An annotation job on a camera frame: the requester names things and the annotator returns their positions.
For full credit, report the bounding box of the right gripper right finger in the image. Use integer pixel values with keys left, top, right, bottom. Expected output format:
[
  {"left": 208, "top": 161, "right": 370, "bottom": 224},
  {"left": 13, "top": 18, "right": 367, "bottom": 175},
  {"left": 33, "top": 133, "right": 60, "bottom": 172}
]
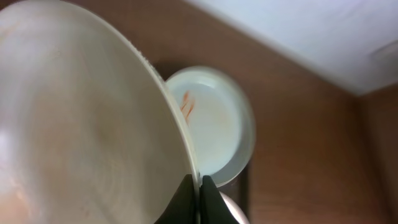
[{"left": 200, "top": 175, "right": 238, "bottom": 224}]

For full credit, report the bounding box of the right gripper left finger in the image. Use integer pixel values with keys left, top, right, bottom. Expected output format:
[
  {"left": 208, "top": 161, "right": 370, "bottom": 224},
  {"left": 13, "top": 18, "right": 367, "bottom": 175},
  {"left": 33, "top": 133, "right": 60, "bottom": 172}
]
[{"left": 155, "top": 174, "right": 196, "bottom": 224}]

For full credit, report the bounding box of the white plate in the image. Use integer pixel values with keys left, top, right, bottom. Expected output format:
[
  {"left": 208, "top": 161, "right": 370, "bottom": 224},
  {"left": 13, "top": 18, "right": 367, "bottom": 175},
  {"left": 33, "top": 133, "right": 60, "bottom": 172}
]
[
  {"left": 220, "top": 192, "right": 250, "bottom": 224},
  {"left": 1, "top": 1, "right": 193, "bottom": 223},
  {"left": 165, "top": 66, "right": 256, "bottom": 187}
]

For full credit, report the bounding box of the brown plastic serving tray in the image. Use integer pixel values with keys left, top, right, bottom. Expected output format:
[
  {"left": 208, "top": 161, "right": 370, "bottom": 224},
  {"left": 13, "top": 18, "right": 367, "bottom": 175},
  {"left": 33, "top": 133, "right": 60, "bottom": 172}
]
[{"left": 218, "top": 162, "right": 251, "bottom": 222}]

